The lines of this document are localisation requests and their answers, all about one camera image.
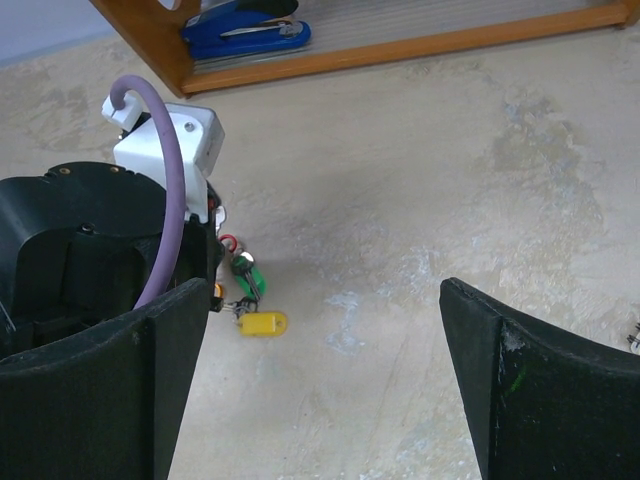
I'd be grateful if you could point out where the red S carabiner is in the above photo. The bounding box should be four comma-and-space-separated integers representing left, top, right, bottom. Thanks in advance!
219, 234, 238, 253

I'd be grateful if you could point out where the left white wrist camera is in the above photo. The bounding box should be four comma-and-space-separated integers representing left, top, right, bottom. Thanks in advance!
102, 93, 225, 224

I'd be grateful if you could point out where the green tag key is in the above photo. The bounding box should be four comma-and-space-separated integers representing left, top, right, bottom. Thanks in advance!
230, 250, 266, 302

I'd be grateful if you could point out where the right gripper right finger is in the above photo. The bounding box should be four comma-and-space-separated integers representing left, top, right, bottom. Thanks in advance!
439, 278, 639, 479

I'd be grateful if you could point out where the yellow tag key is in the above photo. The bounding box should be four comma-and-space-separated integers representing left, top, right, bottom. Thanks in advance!
232, 298, 288, 337

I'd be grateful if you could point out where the blue stapler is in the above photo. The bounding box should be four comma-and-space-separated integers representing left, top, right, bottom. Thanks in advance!
180, 1, 312, 60

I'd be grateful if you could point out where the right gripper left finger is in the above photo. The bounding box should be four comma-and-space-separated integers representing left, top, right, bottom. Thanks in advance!
1, 279, 209, 479

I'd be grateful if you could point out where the wooden shelf rack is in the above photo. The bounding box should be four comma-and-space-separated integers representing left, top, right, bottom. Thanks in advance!
96, 1, 639, 97

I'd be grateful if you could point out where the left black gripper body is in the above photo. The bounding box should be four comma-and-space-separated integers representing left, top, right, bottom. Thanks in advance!
0, 160, 224, 346

